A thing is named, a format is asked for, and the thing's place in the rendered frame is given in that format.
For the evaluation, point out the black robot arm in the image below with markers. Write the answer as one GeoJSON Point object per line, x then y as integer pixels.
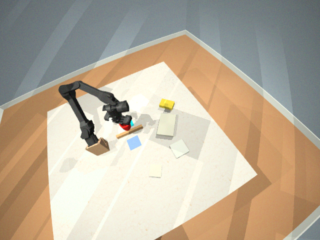
{"type": "Point", "coordinates": [87, 126]}

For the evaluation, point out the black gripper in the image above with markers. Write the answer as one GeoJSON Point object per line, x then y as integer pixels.
{"type": "Point", "coordinates": [118, 118]}

